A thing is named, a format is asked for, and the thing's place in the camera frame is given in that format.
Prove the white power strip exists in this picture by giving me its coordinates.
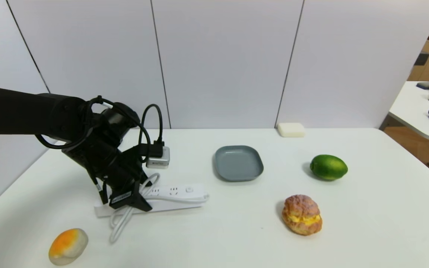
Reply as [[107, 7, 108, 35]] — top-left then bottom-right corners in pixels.
[[95, 183, 210, 218]]

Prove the orange white round bun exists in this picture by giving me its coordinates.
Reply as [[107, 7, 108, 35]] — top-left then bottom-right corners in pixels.
[[48, 228, 89, 266]]

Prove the white side table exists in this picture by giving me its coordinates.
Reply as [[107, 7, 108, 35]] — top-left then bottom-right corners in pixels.
[[380, 81, 429, 144]]

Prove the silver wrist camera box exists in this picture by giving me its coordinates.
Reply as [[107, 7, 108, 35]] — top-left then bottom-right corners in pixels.
[[146, 146, 171, 169]]

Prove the grey-blue square dish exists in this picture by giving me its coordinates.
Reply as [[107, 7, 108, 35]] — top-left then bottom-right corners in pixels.
[[214, 145, 264, 182]]

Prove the cream puff pastry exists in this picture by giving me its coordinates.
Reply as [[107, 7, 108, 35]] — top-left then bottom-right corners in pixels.
[[282, 194, 323, 236]]

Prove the black camera cable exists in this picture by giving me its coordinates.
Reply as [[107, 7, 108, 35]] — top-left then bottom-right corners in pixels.
[[139, 104, 164, 157]]

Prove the white soap bar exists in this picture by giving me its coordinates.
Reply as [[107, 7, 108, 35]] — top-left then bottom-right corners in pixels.
[[277, 123, 306, 138]]

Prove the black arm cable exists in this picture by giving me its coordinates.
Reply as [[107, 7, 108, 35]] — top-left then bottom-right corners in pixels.
[[35, 96, 152, 162]]

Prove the green lime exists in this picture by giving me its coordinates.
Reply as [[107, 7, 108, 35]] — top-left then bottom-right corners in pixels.
[[310, 154, 348, 181]]

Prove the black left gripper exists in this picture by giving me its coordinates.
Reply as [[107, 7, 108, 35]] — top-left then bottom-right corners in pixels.
[[94, 151, 153, 212]]

